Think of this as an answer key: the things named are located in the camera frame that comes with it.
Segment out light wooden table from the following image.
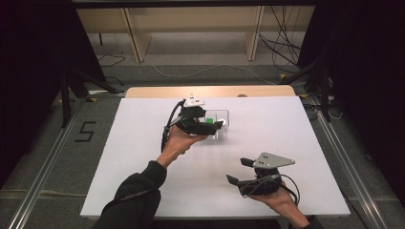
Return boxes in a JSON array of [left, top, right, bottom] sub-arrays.
[[125, 85, 297, 99]]

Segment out beige wooden desk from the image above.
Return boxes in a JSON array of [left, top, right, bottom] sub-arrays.
[[75, 4, 316, 63]]

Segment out black metal stand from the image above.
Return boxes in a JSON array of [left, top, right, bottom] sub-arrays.
[[280, 53, 333, 123]]

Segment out bundle of black cables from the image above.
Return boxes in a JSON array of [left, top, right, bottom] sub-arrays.
[[258, 5, 304, 74]]

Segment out person's left hand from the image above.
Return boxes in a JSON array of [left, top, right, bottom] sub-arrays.
[[157, 124, 208, 167]]

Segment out white floor cable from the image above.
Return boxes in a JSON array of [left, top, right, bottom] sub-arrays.
[[149, 61, 278, 86]]

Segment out person's right hand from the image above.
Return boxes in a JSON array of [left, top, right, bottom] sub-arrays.
[[249, 183, 302, 220]]

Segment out black curtain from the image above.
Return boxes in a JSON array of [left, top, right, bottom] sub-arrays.
[[0, 0, 107, 189], [299, 0, 405, 198]]

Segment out white table board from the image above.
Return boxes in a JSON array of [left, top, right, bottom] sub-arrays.
[[79, 95, 352, 219]]

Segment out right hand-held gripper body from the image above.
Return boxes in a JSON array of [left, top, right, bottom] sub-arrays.
[[238, 152, 296, 197]]

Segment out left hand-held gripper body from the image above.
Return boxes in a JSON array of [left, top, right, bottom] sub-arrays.
[[174, 93, 208, 135]]

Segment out clear plastic organizer box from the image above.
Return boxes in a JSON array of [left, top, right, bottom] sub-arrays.
[[197, 109, 231, 142]]

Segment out black tripod stand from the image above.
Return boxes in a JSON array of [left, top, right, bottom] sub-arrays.
[[58, 68, 122, 128]]

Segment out thin black floor cable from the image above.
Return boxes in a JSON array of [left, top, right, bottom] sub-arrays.
[[96, 54, 127, 68]]

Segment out left hand-held gripper cable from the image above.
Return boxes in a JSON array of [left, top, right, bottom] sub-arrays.
[[160, 98, 187, 154]]

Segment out aluminium floor rail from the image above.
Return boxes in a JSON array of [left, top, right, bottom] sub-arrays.
[[6, 94, 94, 229], [309, 94, 391, 229]]

